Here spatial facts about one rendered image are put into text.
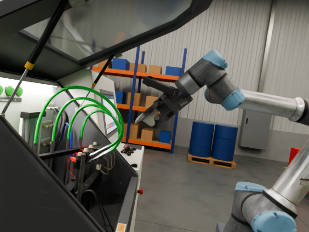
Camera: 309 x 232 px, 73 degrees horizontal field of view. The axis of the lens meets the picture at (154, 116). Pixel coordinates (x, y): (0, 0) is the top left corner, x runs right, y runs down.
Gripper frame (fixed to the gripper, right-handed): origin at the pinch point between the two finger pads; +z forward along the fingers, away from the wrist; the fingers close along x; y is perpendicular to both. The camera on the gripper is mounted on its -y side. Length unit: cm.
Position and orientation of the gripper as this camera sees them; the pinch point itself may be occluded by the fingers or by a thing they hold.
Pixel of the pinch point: (139, 117)
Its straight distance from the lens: 78.4
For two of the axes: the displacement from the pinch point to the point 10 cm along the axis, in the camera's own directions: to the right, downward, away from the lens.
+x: 2.3, -2.6, 9.4
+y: 6.5, 7.6, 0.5
